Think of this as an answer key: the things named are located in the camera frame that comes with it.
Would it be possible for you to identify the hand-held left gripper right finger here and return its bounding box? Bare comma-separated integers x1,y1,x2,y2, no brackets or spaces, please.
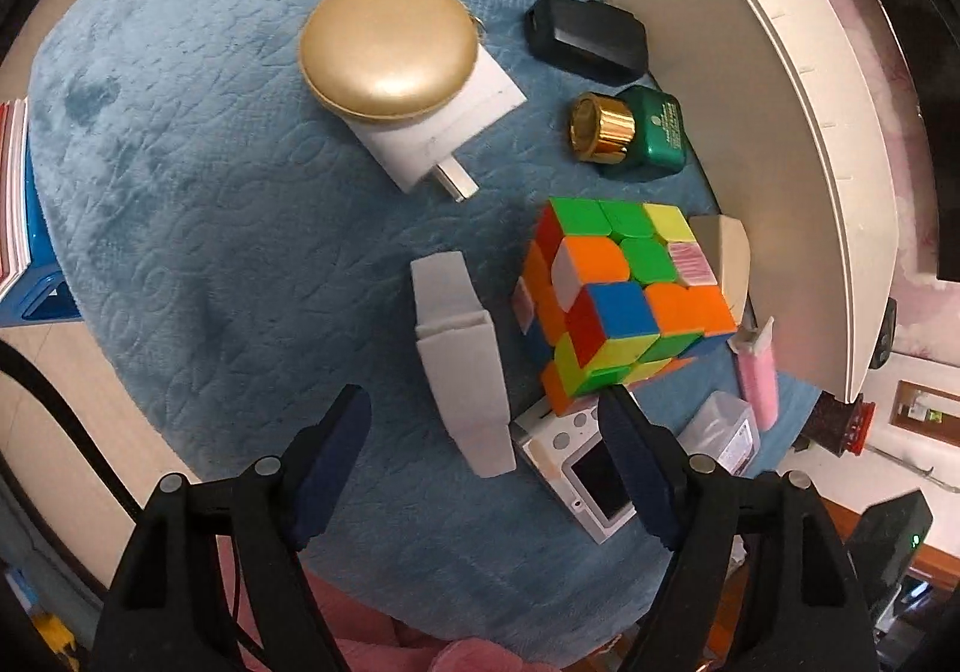
596,383,878,672

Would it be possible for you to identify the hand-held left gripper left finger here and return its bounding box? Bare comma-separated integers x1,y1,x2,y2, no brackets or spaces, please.
90,383,374,672

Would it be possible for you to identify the white device with screen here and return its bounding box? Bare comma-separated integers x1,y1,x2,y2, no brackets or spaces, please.
512,396,638,548

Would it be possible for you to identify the clear plastic box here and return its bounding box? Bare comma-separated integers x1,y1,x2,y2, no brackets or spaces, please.
679,391,762,478

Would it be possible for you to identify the pink tube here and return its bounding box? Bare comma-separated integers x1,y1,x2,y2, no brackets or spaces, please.
729,316,781,429

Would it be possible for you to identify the multicoloured puzzle cube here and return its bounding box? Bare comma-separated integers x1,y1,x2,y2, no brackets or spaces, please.
511,196,740,418

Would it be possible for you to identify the beige small box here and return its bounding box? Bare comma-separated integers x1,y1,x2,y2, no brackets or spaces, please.
688,213,752,328

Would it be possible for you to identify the white charger adapter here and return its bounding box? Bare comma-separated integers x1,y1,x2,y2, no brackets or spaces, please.
352,46,527,202

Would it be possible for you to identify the green bottle gold cap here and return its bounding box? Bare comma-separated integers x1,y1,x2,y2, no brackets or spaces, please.
564,85,689,183

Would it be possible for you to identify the white storage bin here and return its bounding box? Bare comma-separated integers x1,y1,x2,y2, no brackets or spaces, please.
604,0,901,404

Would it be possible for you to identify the gold round compact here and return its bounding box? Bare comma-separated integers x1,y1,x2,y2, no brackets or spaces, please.
298,0,481,118

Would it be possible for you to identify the dark jar red lid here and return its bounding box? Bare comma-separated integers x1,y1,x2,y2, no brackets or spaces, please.
806,391,877,455

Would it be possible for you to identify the pink cloth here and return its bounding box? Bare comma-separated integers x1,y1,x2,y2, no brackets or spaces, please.
217,537,676,672

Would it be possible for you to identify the dark green air fryer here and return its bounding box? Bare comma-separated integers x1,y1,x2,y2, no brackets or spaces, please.
868,297,901,371

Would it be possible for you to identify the blue plush blanket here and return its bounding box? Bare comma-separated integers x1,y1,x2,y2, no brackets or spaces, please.
26,0,826,665

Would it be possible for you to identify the blue plastic stool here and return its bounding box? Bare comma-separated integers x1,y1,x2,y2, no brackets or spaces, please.
0,139,83,328

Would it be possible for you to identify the stack of books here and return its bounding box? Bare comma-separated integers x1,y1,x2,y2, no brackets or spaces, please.
0,98,35,302

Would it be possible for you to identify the black cable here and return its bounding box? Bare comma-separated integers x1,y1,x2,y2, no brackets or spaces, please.
0,342,143,515

